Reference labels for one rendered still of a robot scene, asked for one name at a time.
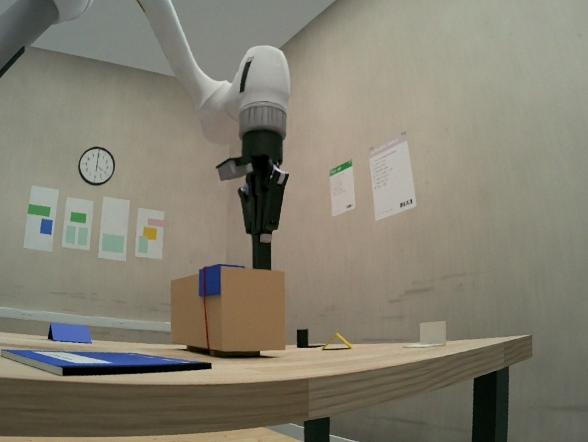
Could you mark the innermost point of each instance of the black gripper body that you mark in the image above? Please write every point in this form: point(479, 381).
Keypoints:
point(267, 148)

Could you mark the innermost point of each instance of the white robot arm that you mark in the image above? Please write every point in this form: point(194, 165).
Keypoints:
point(256, 100)

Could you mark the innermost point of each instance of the blue notebook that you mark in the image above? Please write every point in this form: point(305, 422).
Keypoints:
point(67, 363)

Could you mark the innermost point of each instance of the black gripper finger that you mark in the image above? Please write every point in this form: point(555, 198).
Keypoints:
point(265, 226)
point(249, 214)

